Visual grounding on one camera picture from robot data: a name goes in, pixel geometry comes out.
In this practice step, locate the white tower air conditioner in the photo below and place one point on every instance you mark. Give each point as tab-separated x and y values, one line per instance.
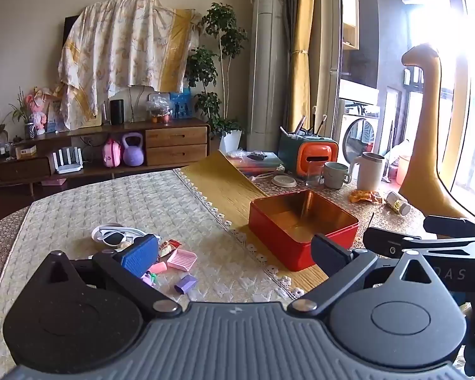
268	71

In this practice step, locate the black television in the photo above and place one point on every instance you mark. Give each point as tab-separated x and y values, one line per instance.
70	27

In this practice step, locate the black speaker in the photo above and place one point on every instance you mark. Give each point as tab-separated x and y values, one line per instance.
117	111

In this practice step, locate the green plastic toy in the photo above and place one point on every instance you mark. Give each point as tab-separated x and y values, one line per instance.
154	280

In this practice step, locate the plant in patterned vase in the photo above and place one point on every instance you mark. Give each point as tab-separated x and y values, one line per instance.
23	114

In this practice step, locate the yellow dinosaur chair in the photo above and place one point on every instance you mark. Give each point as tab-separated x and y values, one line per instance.
425	134

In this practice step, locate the quilted beige tablecloth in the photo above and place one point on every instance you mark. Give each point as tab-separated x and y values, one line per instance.
83	206

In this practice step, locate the white sunglasses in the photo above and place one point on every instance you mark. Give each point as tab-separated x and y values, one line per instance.
113	234

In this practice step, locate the yellow table mat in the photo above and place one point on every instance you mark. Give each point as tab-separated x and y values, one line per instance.
221	190

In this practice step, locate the wooden TV cabinet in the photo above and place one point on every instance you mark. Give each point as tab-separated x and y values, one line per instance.
174	142

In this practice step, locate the pink tube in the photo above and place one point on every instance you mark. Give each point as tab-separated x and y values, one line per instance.
160	266

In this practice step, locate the purple kettlebell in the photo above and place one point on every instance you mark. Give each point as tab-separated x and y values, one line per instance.
132	150

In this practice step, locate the green orange storage box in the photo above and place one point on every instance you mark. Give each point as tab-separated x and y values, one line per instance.
308	154

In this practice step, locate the pink basket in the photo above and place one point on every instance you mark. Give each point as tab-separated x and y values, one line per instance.
53	182

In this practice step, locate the washing machine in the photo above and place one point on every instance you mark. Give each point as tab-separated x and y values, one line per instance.
358	134

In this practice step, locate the small cardboard box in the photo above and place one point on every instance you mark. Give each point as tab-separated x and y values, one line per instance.
25	151

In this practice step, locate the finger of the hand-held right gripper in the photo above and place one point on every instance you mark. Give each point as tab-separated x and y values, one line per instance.
455	223
388	241

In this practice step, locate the yellow curtain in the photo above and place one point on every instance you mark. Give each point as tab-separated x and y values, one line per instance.
306	67

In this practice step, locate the white round lid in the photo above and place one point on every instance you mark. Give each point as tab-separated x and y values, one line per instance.
284	181

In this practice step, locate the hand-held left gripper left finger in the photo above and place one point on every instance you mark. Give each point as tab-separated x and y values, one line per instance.
138	251

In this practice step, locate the pink ribbed soap tray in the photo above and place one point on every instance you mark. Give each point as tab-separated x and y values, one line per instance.
182	260

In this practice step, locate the pink bucket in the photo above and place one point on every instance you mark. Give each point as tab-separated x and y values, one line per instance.
403	168

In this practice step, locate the red tin box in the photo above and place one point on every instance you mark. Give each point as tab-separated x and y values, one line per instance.
297	225

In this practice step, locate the purple plastic block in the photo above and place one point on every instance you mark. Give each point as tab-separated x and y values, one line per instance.
185	284

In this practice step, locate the red snack packet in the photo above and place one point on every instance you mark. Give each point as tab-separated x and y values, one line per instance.
167	247

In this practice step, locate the orange snack wrapper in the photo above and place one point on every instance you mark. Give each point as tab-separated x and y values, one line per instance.
364	196

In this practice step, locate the white lidded cup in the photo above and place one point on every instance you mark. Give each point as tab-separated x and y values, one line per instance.
370	171

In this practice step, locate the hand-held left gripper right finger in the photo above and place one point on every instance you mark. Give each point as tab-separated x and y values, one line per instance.
328	253

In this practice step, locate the white router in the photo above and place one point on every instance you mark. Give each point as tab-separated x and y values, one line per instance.
68	161

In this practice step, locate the pink toy suitcase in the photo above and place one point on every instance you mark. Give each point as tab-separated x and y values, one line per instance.
112	153

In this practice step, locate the pill bottle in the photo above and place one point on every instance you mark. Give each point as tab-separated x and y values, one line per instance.
398	202

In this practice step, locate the blue photo frame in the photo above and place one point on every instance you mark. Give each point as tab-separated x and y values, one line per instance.
180	105

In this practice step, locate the potted tree white planter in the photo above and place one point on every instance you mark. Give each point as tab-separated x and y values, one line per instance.
221	59

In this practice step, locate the bag of fruit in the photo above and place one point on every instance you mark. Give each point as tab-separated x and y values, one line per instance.
159	107

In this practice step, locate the floral yellow cloth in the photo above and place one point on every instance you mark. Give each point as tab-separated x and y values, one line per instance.
122	47

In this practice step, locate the pale green mug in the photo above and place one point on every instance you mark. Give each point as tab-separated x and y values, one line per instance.
335	175

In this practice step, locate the pink doll figure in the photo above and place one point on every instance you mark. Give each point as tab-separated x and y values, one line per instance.
37	111

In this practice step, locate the clear glass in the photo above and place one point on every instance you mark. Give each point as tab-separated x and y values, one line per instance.
312	175

